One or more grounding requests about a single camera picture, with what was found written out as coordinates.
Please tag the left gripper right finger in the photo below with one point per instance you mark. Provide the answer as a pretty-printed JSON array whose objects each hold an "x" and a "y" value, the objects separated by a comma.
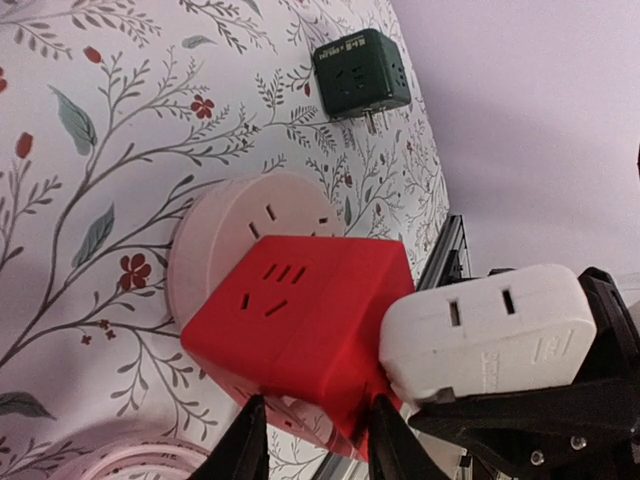
[{"x": 394, "y": 453}]

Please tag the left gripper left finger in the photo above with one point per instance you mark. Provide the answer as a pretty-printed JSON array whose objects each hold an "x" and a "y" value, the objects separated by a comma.
[{"x": 242, "y": 452}]

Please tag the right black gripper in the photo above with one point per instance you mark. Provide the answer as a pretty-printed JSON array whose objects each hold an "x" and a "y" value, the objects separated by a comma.
[{"x": 583, "y": 431}]

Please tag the white plug adapter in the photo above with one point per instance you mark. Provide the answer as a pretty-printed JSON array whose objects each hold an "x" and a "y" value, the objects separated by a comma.
[{"x": 520, "y": 330}]

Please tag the red cube socket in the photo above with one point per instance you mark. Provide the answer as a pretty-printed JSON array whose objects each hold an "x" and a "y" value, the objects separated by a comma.
[{"x": 332, "y": 360}]

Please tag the round pink socket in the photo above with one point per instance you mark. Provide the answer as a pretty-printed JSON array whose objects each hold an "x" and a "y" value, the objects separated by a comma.
[{"x": 235, "y": 240}]

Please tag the dark green cube socket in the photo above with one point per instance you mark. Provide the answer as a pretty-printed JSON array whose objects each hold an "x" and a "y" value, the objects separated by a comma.
[{"x": 361, "y": 75}]

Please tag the floral tablecloth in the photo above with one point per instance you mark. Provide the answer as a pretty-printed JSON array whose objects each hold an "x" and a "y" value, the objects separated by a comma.
[{"x": 115, "y": 117}]

